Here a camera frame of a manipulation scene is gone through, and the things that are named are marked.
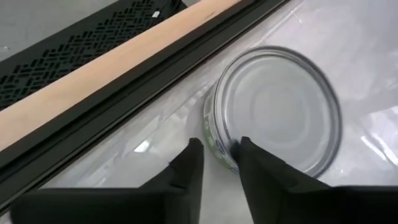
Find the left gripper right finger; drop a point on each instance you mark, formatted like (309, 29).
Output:
(295, 202)

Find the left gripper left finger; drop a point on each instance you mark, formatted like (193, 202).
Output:
(140, 205)

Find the black perforated panel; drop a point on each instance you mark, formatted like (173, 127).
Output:
(77, 46)

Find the green tuna can silver lid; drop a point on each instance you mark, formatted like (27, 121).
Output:
(280, 105)

